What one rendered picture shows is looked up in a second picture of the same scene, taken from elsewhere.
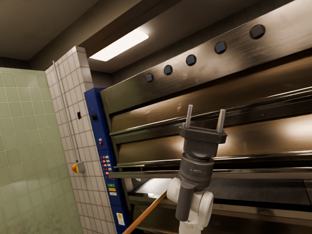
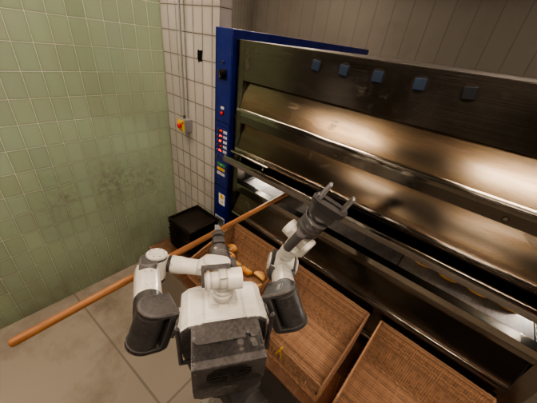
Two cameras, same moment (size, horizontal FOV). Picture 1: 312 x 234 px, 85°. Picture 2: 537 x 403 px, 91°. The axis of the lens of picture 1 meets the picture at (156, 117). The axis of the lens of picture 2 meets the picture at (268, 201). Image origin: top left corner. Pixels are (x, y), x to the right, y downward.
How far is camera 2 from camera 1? 0.46 m
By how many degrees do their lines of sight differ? 32
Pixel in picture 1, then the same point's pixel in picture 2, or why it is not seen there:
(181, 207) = (289, 244)
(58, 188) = (155, 137)
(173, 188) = (289, 228)
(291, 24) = (507, 109)
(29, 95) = not seen: outside the picture
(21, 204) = (115, 144)
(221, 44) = (423, 81)
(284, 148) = (405, 220)
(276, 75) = (449, 153)
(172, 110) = (324, 125)
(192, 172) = (308, 228)
